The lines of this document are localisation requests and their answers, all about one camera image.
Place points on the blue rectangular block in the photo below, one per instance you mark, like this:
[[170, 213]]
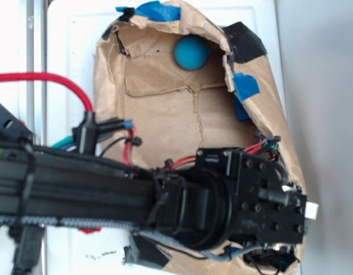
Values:
[[242, 114]]

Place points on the blue ball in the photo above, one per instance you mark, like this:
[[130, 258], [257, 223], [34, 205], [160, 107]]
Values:
[[191, 52]]

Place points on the white plastic tray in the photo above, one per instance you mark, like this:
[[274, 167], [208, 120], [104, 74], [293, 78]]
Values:
[[70, 57]]

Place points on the aluminium frame rail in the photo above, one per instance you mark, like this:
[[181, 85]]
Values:
[[32, 52]]

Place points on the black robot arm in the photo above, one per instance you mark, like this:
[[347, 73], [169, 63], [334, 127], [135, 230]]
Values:
[[41, 186]]

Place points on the brown paper bag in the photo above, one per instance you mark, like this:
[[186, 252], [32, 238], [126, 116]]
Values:
[[210, 137]]

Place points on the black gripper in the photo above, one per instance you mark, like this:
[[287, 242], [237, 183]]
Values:
[[230, 195]]

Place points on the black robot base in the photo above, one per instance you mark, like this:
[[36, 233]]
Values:
[[7, 120]]

